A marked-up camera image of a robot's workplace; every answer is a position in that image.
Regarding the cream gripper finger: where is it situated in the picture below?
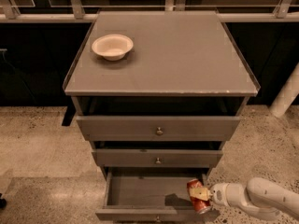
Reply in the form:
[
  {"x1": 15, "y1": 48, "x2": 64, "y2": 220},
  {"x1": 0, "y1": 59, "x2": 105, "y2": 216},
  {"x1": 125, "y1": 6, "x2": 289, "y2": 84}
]
[{"x1": 190, "y1": 187, "x2": 211, "y2": 201}]

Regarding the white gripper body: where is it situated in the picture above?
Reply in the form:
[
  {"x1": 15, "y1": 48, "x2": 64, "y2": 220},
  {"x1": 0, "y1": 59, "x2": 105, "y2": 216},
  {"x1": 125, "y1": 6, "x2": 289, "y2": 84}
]
[{"x1": 210, "y1": 183, "x2": 228, "y2": 206}]

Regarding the crushed red coke can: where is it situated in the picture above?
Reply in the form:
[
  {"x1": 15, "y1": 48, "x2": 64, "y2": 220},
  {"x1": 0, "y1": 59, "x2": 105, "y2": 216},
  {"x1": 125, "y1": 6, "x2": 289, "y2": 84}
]
[{"x1": 187, "y1": 179, "x2": 211, "y2": 214}]

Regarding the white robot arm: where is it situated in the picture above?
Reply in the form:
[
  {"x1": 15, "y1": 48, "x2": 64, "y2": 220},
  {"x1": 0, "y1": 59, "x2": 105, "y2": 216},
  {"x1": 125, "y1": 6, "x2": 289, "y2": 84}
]
[{"x1": 187, "y1": 177, "x2": 299, "y2": 221}]

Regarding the bottom grey drawer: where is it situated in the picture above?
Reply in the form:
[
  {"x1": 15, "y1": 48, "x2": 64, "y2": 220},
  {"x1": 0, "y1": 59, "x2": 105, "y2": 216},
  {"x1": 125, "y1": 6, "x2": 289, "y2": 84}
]
[{"x1": 96, "y1": 167, "x2": 220, "y2": 223}]

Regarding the grey drawer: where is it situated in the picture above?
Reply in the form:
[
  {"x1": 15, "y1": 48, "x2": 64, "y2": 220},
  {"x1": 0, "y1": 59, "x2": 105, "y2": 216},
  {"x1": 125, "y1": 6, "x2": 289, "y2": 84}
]
[
  {"x1": 77, "y1": 97, "x2": 240, "y2": 142},
  {"x1": 93, "y1": 141, "x2": 222, "y2": 168},
  {"x1": 96, "y1": 167, "x2": 220, "y2": 223}
]

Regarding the brass top drawer knob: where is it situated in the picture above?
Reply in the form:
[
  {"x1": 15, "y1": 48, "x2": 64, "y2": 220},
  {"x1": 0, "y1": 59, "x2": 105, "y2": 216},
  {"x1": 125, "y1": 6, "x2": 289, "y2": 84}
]
[{"x1": 156, "y1": 127, "x2": 164, "y2": 136}]

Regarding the grey drawer cabinet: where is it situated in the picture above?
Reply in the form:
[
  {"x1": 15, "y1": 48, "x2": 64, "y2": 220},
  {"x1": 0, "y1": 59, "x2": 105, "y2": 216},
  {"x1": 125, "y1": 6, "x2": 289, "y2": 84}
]
[{"x1": 62, "y1": 10, "x2": 261, "y2": 224}]

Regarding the middle grey drawer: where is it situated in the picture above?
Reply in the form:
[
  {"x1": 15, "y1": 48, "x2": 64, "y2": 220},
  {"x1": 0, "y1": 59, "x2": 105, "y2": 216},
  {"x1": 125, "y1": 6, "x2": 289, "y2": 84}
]
[{"x1": 93, "y1": 141, "x2": 222, "y2": 168}]

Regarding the top grey drawer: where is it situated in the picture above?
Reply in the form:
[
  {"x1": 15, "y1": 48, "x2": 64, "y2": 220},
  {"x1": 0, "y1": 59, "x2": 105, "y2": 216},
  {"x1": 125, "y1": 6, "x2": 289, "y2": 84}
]
[{"x1": 77, "y1": 97, "x2": 240, "y2": 142}]

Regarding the white diagonal pole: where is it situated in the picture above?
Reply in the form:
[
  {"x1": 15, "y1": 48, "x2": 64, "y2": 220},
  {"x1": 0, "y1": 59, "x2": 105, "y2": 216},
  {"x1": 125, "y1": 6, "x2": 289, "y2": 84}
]
[{"x1": 269, "y1": 63, "x2": 299, "y2": 118}]

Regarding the white paper bowl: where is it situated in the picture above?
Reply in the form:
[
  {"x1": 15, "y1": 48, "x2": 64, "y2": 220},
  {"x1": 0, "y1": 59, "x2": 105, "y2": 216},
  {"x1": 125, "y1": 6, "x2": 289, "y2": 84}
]
[{"x1": 92, "y1": 35, "x2": 134, "y2": 61}]

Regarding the metal window railing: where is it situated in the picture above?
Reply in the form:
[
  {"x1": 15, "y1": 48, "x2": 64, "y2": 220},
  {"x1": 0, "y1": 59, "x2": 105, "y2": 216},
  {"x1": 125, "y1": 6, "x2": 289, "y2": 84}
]
[{"x1": 0, "y1": 0, "x2": 299, "y2": 22}]

